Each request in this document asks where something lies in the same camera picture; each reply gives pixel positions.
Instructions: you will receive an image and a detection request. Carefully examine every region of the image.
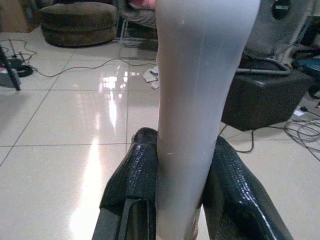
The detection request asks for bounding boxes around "black box with metal handle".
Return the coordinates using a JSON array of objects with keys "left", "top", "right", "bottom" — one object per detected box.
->
[{"left": 220, "top": 56, "right": 313, "bottom": 132}]

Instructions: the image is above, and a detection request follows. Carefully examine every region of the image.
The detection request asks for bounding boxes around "black coiled cable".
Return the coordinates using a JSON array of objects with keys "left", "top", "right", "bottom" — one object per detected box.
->
[{"left": 14, "top": 64, "right": 34, "bottom": 78}]

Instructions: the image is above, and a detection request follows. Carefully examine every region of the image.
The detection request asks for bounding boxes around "coiled grey cable bundle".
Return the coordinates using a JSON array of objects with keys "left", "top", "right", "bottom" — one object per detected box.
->
[{"left": 283, "top": 119, "right": 320, "bottom": 162}]

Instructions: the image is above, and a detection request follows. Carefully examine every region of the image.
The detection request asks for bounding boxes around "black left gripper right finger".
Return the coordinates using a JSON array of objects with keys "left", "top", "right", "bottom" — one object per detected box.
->
[{"left": 201, "top": 136, "right": 295, "bottom": 240}]

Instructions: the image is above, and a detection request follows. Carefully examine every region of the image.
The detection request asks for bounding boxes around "thin grey floor cable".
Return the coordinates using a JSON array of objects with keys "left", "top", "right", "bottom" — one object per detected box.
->
[{"left": 0, "top": 39, "right": 158, "bottom": 78}]

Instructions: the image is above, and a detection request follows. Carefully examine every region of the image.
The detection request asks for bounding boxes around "crumpled grey cloth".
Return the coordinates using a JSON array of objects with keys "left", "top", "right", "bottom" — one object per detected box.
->
[{"left": 142, "top": 65, "right": 160, "bottom": 90}]

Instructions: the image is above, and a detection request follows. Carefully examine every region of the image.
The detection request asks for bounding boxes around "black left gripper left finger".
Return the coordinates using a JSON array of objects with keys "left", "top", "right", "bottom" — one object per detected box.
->
[{"left": 91, "top": 127, "right": 159, "bottom": 240}]

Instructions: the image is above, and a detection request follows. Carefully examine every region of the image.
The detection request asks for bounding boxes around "silver perforated panel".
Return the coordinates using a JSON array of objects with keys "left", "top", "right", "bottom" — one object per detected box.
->
[{"left": 246, "top": 0, "right": 311, "bottom": 60}]

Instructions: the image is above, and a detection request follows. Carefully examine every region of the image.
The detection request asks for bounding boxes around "white metal frame chair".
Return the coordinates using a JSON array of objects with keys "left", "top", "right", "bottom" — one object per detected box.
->
[{"left": 117, "top": 0, "right": 159, "bottom": 48}]

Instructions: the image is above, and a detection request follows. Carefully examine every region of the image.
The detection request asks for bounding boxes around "brown round floor cushion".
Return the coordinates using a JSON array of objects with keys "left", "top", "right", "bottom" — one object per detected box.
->
[{"left": 38, "top": 1, "right": 118, "bottom": 48}]

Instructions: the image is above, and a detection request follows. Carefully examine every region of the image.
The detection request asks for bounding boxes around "white broom handle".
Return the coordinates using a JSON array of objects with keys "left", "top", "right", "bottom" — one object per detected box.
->
[{"left": 155, "top": 0, "right": 262, "bottom": 240}]

